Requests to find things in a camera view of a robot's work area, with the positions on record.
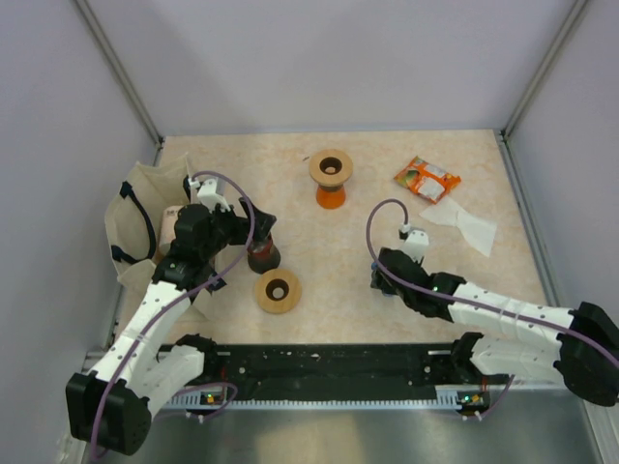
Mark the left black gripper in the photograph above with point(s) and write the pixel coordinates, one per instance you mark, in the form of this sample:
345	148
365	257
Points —
241	224

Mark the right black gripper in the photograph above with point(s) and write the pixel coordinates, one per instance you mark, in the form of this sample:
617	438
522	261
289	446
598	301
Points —
384	249

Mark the blue ribbed glass dripper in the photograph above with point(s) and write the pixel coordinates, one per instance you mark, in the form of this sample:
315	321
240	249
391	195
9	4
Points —
377	280

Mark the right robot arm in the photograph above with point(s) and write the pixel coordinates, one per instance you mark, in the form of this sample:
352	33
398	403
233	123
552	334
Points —
577	347

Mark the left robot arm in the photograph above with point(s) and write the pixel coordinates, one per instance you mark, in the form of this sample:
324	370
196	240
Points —
113	405

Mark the dark glass carafe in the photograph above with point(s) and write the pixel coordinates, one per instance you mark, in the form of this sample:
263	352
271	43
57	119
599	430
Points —
263	256

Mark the orange snack packet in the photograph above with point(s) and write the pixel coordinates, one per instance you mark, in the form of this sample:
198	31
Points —
427	180

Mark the beige canvas tote bag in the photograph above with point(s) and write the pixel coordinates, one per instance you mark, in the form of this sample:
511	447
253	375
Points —
133	221

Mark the orange glass carafe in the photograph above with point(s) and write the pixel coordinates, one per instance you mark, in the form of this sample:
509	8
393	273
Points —
330	197

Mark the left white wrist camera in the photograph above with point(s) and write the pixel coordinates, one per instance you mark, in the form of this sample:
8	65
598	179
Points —
209	193

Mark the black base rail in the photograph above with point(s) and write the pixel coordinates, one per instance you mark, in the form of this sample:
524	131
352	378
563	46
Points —
337	372

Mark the aluminium frame rail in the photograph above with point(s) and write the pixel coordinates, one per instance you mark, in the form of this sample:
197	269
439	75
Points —
207	398

